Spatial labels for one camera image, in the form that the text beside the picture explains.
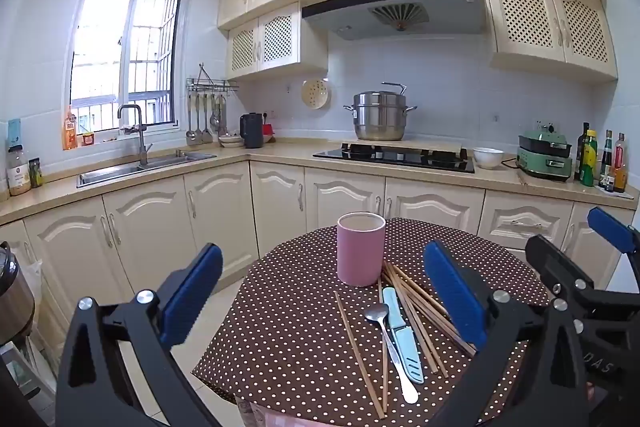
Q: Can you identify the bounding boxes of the round polka dot table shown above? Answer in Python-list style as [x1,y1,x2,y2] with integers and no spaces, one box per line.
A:
[191,217,551,427]

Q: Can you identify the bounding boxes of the stainless steel sink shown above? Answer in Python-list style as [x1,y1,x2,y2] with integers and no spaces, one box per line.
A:
[76,149,217,188]

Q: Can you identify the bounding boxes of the light blue sheathed knife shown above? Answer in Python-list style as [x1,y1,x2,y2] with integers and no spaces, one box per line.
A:
[382,287,425,383]

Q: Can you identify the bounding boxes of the metal faucet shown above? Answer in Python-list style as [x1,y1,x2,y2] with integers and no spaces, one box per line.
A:
[117,104,153,168]

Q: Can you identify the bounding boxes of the green electric cooker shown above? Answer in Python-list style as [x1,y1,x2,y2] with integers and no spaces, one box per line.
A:
[515,121,574,182]

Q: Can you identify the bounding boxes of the red capped bottle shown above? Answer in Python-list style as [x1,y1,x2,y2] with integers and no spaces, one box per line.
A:
[613,133,629,193]

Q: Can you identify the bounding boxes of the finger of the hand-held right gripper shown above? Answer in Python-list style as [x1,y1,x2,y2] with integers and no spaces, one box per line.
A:
[587,206,640,293]
[525,234,601,308]

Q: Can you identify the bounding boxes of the cream base cabinets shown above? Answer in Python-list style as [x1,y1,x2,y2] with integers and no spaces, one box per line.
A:
[0,138,640,358]

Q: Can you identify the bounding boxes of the pile of wooden chopsticks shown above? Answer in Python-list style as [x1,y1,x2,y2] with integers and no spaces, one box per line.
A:
[382,261,477,378]

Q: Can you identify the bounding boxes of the dark glass bottle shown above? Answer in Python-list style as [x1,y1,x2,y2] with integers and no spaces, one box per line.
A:
[575,122,591,182]

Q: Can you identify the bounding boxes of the metal spoon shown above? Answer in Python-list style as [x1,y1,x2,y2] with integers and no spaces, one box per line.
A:
[364,303,420,404]

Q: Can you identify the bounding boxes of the metal utensil rack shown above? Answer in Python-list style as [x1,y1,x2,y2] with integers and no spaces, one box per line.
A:
[186,63,240,95]

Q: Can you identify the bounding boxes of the pink cup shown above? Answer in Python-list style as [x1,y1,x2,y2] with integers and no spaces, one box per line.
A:
[336,212,387,288]

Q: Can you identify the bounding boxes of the white bowl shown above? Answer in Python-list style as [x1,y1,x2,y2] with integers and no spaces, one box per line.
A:
[473,147,504,170]

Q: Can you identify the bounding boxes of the window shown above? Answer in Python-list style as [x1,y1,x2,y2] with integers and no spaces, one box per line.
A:
[69,0,187,138]

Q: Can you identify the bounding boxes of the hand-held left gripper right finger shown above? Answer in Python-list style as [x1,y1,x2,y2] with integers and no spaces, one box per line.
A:
[423,240,588,427]

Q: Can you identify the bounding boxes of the orange bottle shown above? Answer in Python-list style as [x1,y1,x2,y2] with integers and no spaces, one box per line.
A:
[62,106,79,151]

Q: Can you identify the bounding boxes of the large glass jar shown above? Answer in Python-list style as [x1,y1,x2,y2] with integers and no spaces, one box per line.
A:
[6,145,32,196]

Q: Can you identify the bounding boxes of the yellow green bottle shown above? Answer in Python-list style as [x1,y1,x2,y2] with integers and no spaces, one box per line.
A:
[580,129,599,186]

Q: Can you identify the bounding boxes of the black glass cooktop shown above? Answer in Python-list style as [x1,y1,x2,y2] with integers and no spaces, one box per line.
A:
[313,143,476,174]

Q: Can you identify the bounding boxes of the black kettle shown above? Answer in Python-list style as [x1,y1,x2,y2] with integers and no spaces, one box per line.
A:
[239,112,265,149]

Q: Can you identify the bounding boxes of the white storage crate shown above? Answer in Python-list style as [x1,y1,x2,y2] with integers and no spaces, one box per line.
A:
[0,339,56,427]

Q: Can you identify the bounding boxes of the dark sauce bottle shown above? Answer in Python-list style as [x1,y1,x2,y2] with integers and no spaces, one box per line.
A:
[600,130,615,188]

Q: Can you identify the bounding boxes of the hanging metal turner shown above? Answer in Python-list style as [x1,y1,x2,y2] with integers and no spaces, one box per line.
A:
[201,94,214,144]

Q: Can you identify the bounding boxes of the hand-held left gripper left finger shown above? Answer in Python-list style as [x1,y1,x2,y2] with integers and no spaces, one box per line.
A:
[55,243,224,427]

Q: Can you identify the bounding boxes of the rice cooker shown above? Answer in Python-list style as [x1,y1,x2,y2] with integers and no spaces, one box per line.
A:
[0,242,36,348]

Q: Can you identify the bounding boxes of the round perforated plate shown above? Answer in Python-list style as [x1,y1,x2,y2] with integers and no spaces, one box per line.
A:
[301,77,331,110]

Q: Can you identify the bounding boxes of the range hood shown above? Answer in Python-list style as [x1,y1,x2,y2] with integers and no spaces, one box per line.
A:
[301,0,488,42]

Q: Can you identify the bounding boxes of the stainless steel steamer pot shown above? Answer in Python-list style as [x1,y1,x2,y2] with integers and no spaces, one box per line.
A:
[343,82,418,142]

